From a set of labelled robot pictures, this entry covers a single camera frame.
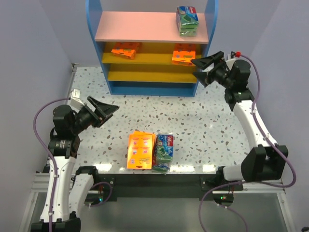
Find orange sponge box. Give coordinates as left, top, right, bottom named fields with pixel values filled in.
left=172, top=43, right=196, bottom=66
left=126, top=131, right=155, bottom=170
left=111, top=42, right=141, bottom=59

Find green sponge pack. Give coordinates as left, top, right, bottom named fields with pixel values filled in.
left=154, top=133, right=174, bottom=164
left=176, top=6, right=199, bottom=37
left=152, top=163, right=169, bottom=175

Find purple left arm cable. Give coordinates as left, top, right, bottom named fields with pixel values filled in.
left=33, top=98, right=113, bottom=232

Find blue shelf unit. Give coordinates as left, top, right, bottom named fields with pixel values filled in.
left=85, top=0, right=219, bottom=97

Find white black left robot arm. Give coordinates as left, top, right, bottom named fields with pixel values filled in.
left=30, top=96, right=119, bottom=232

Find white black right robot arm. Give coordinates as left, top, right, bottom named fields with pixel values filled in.
left=191, top=51, right=288, bottom=186

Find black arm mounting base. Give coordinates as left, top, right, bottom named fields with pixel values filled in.
left=72, top=173, right=242, bottom=203

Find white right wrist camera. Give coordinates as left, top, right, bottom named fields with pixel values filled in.
left=225, top=51, right=241, bottom=69

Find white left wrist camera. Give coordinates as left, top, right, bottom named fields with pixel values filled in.
left=70, top=88, right=84, bottom=110

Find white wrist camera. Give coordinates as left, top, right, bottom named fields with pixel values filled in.
left=225, top=51, right=241, bottom=69
left=70, top=88, right=84, bottom=110

